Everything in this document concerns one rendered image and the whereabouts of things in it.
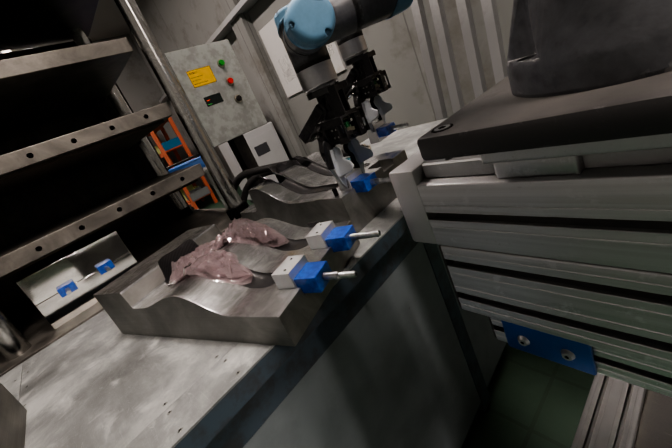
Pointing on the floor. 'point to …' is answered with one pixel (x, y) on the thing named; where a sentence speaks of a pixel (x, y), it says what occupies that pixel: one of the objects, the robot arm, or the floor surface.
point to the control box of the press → (219, 96)
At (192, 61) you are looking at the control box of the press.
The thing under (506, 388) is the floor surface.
